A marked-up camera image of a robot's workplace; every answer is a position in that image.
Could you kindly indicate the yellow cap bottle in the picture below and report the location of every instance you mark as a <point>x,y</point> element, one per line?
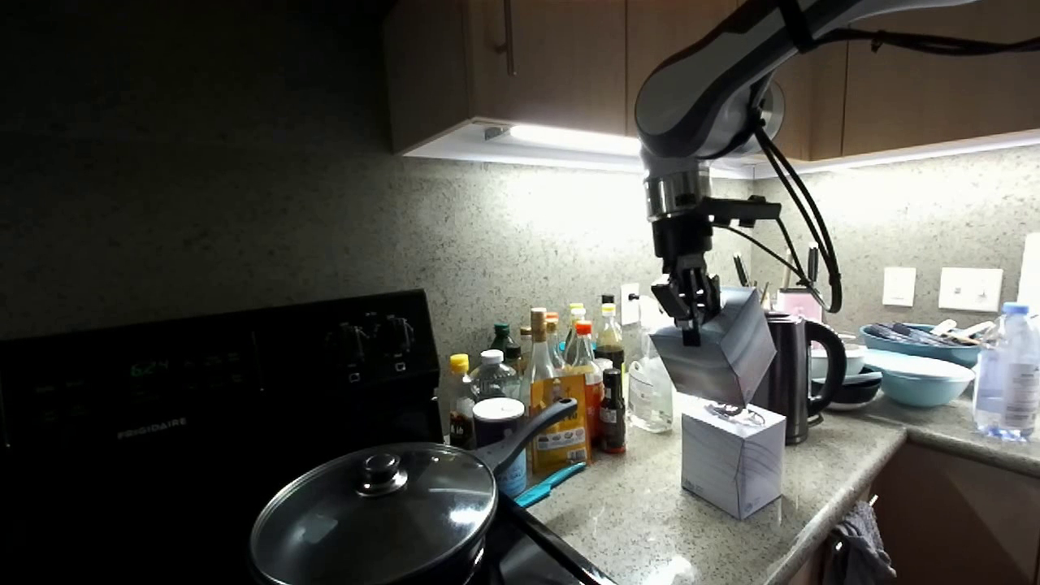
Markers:
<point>456,395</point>

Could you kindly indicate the wooden lower cabinet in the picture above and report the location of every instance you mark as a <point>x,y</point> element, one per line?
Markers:
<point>963,520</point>

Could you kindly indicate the orange cap sauce bottle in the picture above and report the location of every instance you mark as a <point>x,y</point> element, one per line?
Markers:
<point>587,375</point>

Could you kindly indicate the cork top bottle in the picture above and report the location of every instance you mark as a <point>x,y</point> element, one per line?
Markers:
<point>555,327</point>

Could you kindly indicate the glass pan lid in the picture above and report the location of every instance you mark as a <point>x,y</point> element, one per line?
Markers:
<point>327,531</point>

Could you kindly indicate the clear spray bottle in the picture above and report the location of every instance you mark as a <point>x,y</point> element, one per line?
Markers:
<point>646,408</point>

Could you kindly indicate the oil bottle yellow label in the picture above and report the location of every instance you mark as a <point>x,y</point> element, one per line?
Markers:
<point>555,433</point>

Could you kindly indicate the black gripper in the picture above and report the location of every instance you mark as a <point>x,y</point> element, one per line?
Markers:
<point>682,246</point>

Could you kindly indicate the black frying pan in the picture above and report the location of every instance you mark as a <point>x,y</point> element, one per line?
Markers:
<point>538,425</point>

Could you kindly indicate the under-cabinet light strip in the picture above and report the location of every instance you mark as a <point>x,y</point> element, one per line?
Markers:
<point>952,148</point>
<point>540,141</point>

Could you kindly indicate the black electric stove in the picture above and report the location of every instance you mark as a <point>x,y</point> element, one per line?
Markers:
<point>162,409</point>

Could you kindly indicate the small white wall plate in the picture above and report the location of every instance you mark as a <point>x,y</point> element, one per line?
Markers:
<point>897,286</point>

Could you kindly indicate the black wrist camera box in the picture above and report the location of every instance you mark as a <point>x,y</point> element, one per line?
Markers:
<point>748,208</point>

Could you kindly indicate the clear plastic water bottle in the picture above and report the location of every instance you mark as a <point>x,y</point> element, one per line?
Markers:
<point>1008,379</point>

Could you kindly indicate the light blue bowl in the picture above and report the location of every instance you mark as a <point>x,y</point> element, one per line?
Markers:
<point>922,385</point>

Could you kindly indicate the wide white wall plate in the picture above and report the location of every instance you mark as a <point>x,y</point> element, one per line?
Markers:
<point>971,290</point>

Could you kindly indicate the dark bottle black cap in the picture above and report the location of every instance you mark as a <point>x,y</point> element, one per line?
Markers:
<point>503,340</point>

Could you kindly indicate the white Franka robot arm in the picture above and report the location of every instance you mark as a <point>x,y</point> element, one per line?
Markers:
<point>702,98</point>

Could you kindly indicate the small dark sauce bottle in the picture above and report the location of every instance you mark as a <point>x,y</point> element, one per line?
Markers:
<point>611,418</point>

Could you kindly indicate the blue dish tray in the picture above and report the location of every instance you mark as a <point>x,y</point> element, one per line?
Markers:
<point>922,340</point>

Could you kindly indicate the white lid jar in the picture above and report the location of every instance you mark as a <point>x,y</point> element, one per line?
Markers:
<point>503,409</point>

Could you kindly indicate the pink box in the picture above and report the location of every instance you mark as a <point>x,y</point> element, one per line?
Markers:
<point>803,305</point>

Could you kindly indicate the hanging grey towel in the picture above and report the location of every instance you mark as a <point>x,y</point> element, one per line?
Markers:
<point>867,541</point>

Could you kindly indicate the clear bottle white cap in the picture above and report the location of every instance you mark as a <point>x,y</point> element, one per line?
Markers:
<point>496,379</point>

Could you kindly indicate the black dish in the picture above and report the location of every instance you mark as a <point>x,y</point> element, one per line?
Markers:
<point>862,389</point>

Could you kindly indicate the wooden upper cabinets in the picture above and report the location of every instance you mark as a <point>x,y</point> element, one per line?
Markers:
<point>564,52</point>

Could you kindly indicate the dark grey striped tissue box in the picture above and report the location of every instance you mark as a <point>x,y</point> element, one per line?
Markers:
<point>720,360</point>

